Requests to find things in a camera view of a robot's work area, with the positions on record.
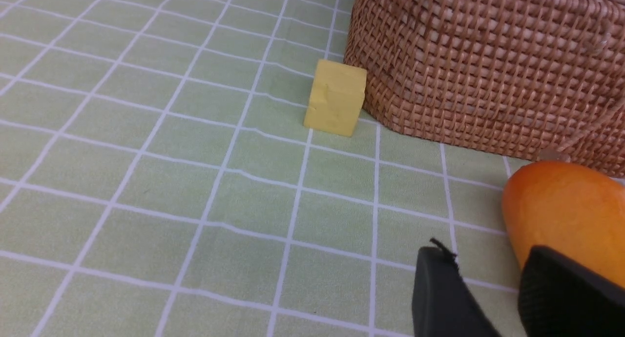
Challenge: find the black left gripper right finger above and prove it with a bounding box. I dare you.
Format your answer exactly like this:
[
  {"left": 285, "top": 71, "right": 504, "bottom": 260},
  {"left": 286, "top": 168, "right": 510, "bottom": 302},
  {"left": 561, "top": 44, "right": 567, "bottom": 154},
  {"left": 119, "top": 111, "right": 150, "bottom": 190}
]
[{"left": 518, "top": 246, "right": 625, "bottom": 337}]

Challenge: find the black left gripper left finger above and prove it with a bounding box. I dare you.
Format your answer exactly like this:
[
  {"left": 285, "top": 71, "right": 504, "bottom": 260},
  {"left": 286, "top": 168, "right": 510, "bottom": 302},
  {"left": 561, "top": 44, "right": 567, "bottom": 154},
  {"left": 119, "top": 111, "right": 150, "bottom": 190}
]
[{"left": 412, "top": 238, "right": 500, "bottom": 337}]

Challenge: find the orange plastic mango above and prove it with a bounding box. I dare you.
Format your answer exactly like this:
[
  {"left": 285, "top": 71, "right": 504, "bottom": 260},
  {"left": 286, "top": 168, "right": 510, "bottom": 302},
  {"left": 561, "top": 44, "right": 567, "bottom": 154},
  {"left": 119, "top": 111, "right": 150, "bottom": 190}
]
[{"left": 501, "top": 161, "right": 625, "bottom": 286}]

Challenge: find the woven wicker basket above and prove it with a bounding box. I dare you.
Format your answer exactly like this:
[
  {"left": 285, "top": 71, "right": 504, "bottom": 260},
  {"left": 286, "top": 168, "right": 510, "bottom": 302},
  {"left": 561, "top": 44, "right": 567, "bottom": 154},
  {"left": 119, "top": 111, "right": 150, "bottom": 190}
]
[{"left": 344, "top": 0, "right": 625, "bottom": 178}]

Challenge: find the yellow foam cube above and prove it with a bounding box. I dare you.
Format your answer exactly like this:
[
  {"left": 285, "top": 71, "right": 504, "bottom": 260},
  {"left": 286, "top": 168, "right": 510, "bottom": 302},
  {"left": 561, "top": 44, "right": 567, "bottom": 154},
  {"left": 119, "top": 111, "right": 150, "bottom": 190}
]
[{"left": 303, "top": 59, "right": 368, "bottom": 137}]

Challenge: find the green checkered tablecloth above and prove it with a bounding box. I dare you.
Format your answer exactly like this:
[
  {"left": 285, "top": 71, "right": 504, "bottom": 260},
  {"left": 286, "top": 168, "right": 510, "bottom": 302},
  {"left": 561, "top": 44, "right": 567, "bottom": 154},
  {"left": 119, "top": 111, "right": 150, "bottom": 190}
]
[{"left": 0, "top": 0, "right": 525, "bottom": 337}]

